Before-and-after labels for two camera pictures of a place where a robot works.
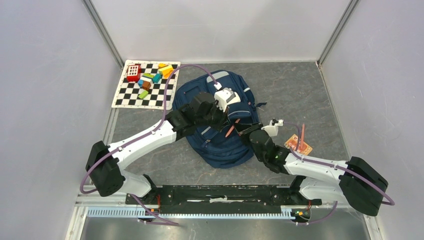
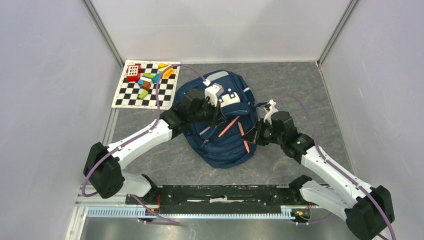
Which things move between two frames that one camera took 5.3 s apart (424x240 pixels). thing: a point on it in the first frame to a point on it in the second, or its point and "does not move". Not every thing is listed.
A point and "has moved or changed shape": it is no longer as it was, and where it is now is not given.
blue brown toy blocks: [146, 83] does not move
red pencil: [302, 137] to [243, 133]
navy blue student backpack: [223, 149] does not move
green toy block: [143, 94] does not move
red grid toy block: [134, 72] does not move
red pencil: [237, 121] has moved or changed shape
